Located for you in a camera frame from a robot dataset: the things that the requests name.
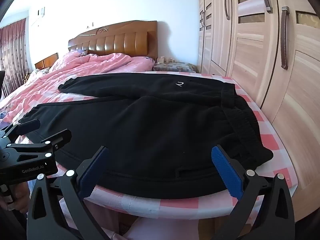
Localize small wooden cabinet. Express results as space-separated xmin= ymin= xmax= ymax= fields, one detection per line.
xmin=34 ymin=52 xmax=59 ymax=70

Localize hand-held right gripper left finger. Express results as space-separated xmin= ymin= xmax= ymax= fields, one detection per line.
xmin=26 ymin=145 xmax=110 ymax=240

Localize pink checkered bed sheet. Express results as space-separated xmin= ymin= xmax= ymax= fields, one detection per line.
xmin=0 ymin=69 xmax=298 ymax=221

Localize nightstand with floral cloth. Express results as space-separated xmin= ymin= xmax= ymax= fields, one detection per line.
xmin=152 ymin=61 xmax=200 ymax=74

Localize white air conditioner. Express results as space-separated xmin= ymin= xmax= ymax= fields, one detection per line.
xmin=30 ymin=6 xmax=47 ymax=27

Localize wooden bed headboard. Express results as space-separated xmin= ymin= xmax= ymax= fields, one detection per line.
xmin=68 ymin=20 xmax=158 ymax=63

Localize pink quilt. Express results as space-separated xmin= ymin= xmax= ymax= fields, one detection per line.
xmin=0 ymin=50 xmax=155 ymax=130

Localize reddish patterned curtain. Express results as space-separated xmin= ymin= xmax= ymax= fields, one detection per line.
xmin=0 ymin=17 xmax=27 ymax=98

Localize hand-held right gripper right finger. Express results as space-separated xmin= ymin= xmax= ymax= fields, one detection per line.
xmin=211 ymin=144 xmax=295 ymax=240

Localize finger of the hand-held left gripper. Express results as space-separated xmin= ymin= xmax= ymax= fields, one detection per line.
xmin=0 ymin=119 xmax=41 ymax=142
xmin=7 ymin=129 xmax=72 ymax=161

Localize light wooden wardrobe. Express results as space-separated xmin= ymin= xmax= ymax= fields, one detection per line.
xmin=197 ymin=0 xmax=320 ymax=222

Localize person's left hand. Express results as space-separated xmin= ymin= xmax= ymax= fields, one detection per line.
xmin=11 ymin=181 xmax=29 ymax=212

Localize black pants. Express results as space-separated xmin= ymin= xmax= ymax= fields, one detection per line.
xmin=19 ymin=74 xmax=273 ymax=200

